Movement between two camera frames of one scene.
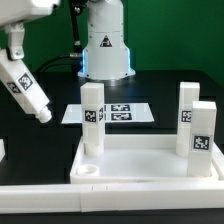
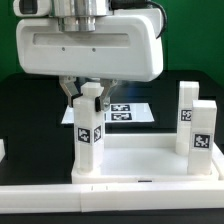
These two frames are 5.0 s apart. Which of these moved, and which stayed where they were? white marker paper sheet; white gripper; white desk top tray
Moved: white gripper
Stayed: white marker paper sheet; white desk top tray
